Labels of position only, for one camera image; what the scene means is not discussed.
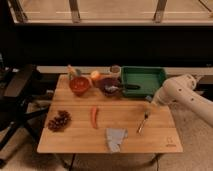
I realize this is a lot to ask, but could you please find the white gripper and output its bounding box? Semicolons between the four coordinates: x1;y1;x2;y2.
144;88;165;113

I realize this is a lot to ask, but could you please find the blue sponge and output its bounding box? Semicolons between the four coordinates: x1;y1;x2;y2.
145;95;153;102

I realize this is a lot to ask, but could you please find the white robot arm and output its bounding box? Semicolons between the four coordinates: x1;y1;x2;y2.
149;74;213;127

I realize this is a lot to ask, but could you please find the green plastic tray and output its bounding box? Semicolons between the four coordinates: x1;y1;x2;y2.
121;66;167;98

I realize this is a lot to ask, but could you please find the purple bowl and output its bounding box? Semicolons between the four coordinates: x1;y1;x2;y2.
98;77;120;97

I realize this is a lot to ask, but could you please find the light blue cloth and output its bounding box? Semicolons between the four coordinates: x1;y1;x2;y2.
106;128;128;153

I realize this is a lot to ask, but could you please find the small cup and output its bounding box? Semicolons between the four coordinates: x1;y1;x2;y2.
110;65;121;78

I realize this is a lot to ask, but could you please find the orange carrot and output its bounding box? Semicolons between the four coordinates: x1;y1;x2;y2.
91;106;99;129

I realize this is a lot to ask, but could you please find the orange fruit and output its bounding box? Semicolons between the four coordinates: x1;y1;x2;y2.
90;70;101;81

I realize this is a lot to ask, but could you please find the orange red bowl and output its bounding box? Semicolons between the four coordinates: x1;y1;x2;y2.
69;76;91;96

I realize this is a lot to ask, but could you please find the wooden folding table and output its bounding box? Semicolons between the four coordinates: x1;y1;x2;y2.
37;75;183;153

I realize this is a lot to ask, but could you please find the bunch of dark grapes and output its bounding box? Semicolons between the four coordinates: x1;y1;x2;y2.
47;110;71;132

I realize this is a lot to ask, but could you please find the black office chair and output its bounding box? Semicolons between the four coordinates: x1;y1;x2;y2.
0;53;51;167

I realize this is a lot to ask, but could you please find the black handled spoon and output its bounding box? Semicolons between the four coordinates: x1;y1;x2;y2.
105;84;140;93

